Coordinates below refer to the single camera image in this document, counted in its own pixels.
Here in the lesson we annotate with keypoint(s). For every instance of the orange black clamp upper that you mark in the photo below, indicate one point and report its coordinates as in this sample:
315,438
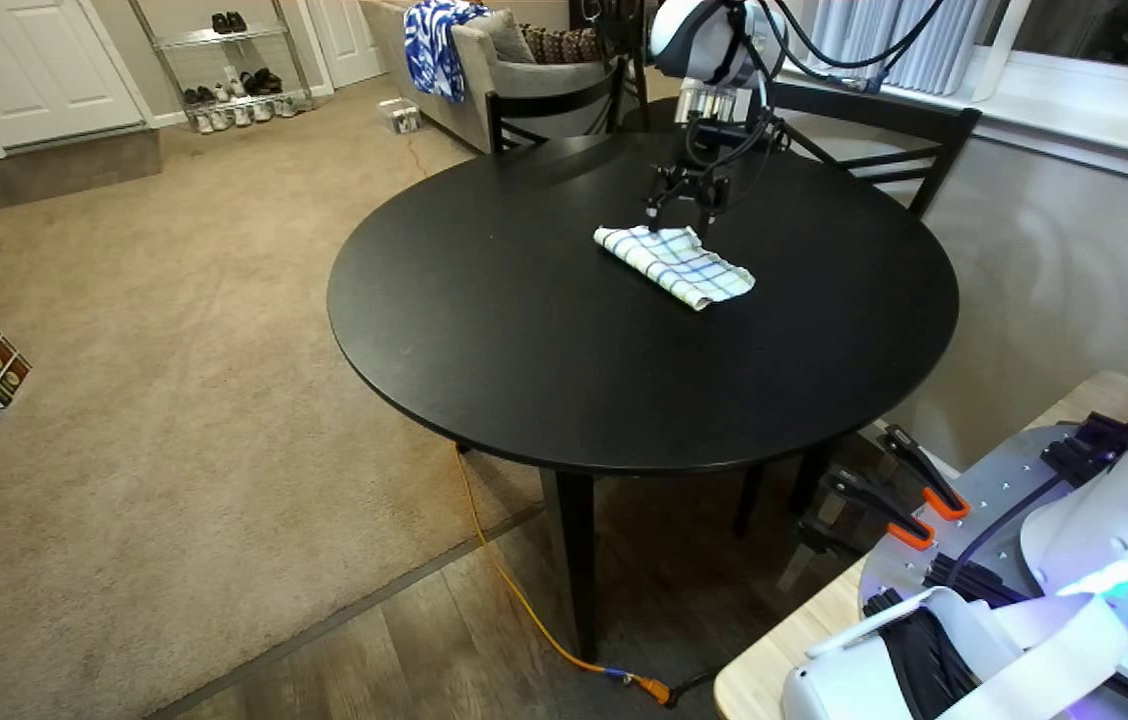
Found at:
939,495

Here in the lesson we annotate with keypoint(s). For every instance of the black chair left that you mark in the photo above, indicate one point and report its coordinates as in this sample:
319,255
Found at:
530,121

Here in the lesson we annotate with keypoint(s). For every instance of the white checkered towel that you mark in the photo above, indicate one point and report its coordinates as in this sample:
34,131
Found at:
678,262

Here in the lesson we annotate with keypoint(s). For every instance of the white VR headset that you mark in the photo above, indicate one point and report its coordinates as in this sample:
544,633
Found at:
948,659

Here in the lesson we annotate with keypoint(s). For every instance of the white door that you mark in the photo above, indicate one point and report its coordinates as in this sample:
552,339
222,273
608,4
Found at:
54,73

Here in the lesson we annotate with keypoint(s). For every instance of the shoe rack shelf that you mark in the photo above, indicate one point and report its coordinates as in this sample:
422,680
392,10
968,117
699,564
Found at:
228,63

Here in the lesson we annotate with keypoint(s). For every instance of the orange black clamp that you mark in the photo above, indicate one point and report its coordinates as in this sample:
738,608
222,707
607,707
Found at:
892,519
939,495

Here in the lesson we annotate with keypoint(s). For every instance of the grey sofa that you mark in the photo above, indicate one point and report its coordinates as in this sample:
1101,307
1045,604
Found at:
493,57

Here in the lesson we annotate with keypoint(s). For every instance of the black chair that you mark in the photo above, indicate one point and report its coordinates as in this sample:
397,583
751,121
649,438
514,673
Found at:
867,147
530,121

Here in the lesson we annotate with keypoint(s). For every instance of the white window curtain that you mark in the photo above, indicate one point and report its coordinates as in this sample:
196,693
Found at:
914,47

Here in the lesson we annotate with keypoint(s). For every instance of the orange black clamp lower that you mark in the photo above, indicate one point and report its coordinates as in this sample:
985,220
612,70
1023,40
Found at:
892,519

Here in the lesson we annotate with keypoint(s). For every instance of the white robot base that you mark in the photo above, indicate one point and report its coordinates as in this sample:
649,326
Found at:
1048,514

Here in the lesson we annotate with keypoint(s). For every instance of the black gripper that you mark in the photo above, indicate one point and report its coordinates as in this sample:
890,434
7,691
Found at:
719,125

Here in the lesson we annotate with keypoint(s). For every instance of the black chair right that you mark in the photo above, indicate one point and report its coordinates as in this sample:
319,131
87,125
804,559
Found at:
867,147

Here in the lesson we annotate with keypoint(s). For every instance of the blue white blanket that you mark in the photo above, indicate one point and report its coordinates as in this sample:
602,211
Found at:
430,48

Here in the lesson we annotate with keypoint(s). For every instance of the round black table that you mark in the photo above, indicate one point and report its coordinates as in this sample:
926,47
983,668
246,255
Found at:
483,310

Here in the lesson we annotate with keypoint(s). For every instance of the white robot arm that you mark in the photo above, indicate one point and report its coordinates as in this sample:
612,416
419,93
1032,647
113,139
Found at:
721,55

